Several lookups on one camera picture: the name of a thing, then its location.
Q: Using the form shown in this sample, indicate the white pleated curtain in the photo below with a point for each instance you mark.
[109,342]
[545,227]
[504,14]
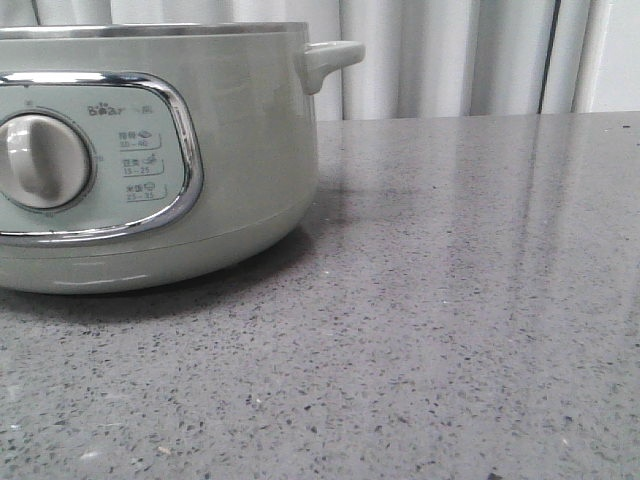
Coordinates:
[426,58]

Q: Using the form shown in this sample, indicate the pale green electric pot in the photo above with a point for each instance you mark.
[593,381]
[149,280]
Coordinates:
[134,156]

